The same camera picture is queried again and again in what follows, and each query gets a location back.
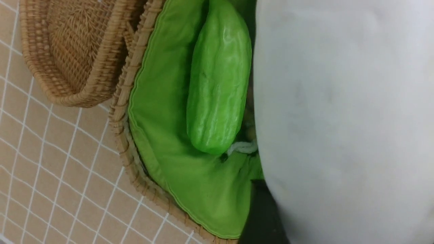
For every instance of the woven wicker basket lid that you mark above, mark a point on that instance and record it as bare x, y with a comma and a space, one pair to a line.
75, 49

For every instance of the green toy cucumber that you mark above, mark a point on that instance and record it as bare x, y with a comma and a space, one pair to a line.
220, 72

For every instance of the woven wicker basket green lining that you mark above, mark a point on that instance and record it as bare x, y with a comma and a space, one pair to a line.
209, 193

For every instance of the checkered beige tablecloth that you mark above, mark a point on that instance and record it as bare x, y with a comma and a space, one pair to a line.
62, 181

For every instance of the white toy radish green leaves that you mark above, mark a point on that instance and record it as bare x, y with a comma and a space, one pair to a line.
343, 93

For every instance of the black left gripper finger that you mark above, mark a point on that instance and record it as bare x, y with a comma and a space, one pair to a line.
263, 225

